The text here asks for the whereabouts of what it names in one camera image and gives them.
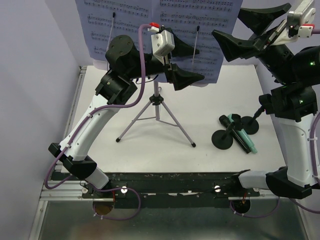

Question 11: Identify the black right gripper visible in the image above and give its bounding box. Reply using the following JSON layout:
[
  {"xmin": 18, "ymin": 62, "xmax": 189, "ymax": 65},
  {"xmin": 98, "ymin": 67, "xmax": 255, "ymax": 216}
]
[{"xmin": 211, "ymin": 1, "xmax": 298, "ymax": 85}]

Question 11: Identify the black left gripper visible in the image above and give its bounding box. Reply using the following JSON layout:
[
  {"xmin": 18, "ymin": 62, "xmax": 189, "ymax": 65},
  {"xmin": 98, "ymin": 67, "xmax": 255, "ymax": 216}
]
[{"xmin": 125, "ymin": 27, "xmax": 205, "ymax": 90}]

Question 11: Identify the lilac tripod music stand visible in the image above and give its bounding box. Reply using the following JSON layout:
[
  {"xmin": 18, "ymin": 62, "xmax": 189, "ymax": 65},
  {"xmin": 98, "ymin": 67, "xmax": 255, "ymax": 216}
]
[{"xmin": 92, "ymin": 58, "xmax": 197, "ymax": 148}]

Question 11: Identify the white sheet music page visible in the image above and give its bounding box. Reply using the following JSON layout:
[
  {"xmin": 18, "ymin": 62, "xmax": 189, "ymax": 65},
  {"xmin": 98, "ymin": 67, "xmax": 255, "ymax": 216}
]
[{"xmin": 152, "ymin": 0, "xmax": 243, "ymax": 85}]

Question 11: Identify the black toy microphone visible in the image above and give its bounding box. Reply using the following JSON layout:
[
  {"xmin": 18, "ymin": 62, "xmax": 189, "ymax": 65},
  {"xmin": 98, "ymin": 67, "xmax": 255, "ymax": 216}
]
[{"xmin": 219, "ymin": 115, "xmax": 251, "ymax": 154}]

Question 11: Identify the black clip microphone stand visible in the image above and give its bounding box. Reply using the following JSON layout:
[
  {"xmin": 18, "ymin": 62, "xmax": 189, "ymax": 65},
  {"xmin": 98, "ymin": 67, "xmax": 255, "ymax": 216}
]
[{"xmin": 241, "ymin": 94, "xmax": 275, "ymax": 135}]

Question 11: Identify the green toy microphone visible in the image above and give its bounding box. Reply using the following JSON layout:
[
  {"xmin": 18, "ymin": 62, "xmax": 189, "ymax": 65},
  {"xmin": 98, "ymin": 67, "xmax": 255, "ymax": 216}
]
[{"xmin": 228, "ymin": 113, "xmax": 258, "ymax": 154}]

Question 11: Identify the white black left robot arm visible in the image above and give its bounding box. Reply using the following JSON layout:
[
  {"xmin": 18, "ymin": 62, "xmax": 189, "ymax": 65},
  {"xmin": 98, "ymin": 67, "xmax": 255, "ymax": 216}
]
[{"xmin": 48, "ymin": 24, "xmax": 205, "ymax": 198}]

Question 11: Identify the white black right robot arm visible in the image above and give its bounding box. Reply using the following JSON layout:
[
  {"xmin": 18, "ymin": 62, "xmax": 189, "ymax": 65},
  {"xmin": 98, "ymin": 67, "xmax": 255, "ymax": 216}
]
[{"xmin": 212, "ymin": 0, "xmax": 320, "ymax": 200}]

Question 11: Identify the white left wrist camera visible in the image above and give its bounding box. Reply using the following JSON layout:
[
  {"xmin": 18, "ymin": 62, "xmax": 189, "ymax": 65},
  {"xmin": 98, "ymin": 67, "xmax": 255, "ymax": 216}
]
[{"xmin": 148, "ymin": 22, "xmax": 175, "ymax": 65}]

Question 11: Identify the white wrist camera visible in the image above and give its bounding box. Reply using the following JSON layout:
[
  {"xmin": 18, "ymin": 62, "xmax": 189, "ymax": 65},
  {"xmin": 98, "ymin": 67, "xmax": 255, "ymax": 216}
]
[
  {"xmin": 286, "ymin": 0, "xmax": 316, "ymax": 42},
  {"xmin": 148, "ymin": 22, "xmax": 175, "ymax": 65}
]

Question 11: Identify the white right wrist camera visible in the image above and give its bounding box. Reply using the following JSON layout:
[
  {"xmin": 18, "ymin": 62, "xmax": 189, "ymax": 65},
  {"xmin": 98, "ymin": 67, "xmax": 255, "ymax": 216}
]
[{"xmin": 286, "ymin": 0, "xmax": 316, "ymax": 42}]

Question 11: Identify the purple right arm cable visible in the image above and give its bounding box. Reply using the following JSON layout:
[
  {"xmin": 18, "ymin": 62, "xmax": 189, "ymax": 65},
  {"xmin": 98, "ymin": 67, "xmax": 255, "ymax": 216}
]
[{"xmin": 229, "ymin": 24, "xmax": 320, "ymax": 218}]

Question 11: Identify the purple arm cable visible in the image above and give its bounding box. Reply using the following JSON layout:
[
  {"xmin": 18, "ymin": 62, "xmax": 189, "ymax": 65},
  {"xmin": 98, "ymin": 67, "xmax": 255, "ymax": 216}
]
[
  {"xmin": 44, "ymin": 23, "xmax": 157, "ymax": 221},
  {"xmin": 229, "ymin": 24, "xmax": 320, "ymax": 218}
]

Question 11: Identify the aluminium left side rail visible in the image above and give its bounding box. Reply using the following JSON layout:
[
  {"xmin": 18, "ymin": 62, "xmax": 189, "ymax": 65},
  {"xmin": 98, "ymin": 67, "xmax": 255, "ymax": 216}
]
[{"xmin": 54, "ymin": 65, "xmax": 88, "ymax": 172}]

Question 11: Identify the aluminium rail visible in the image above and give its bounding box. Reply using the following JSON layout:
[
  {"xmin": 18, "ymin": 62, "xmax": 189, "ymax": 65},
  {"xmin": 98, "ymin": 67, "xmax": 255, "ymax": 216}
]
[
  {"xmin": 54, "ymin": 65, "xmax": 88, "ymax": 172},
  {"xmin": 39, "ymin": 180, "xmax": 113, "ymax": 202}
]

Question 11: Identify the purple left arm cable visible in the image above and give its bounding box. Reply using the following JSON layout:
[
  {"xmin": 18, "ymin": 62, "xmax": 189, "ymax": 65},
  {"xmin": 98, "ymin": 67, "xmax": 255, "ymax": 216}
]
[{"xmin": 44, "ymin": 23, "xmax": 157, "ymax": 221}]

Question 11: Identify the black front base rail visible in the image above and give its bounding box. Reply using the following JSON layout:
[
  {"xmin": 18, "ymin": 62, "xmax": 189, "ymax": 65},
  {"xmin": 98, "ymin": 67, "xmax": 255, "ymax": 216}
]
[{"xmin": 51, "ymin": 171, "xmax": 261, "ymax": 210}]

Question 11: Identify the aluminium front rail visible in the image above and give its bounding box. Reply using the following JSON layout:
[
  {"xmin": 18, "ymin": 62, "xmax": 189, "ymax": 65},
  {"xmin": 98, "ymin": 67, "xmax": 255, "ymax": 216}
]
[{"xmin": 39, "ymin": 180, "xmax": 113, "ymax": 202}]

